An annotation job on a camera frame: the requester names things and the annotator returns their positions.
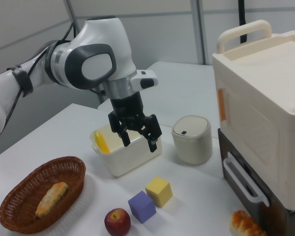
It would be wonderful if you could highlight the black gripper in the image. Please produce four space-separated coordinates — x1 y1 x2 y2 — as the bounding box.
107 90 162 153

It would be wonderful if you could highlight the white square plastic container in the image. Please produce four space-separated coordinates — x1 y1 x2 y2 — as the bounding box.
89 122 162 177

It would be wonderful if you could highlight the yellow banana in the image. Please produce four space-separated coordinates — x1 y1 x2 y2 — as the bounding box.
94 130 111 154

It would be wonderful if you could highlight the small white lidded bin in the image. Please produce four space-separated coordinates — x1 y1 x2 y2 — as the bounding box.
171 115 213 165

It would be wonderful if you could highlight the yellow cube block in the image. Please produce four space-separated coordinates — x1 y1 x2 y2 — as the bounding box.
145 176 174 207

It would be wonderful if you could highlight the purple cube block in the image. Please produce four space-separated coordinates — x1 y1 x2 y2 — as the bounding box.
127 190 157 224

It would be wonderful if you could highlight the red apple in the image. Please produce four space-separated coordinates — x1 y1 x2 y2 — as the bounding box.
104 207 131 236

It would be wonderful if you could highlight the toasted bread slice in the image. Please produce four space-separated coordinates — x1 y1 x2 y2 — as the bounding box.
35 181 69 219

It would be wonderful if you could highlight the cream toy oven cabinet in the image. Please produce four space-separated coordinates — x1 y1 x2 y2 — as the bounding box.
212 19 295 211

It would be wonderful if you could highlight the brown wicker basket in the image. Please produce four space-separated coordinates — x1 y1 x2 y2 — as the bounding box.
0 156 87 235

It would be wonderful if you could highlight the braided bread roll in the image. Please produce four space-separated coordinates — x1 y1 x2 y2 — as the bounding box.
230 209 267 236

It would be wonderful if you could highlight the black pole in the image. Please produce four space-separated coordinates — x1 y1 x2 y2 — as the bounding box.
236 0 248 44

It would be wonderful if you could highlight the dark brown drawer unit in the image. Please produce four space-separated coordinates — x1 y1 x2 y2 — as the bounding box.
217 128 295 236

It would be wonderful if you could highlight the orange oven door handle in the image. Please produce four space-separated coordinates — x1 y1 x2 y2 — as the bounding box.
218 88 226 121

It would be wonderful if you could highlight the white drawer handle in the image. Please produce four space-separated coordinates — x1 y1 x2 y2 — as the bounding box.
222 157 270 207

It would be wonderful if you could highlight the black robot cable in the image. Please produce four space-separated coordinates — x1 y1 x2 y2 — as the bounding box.
0 22 76 146

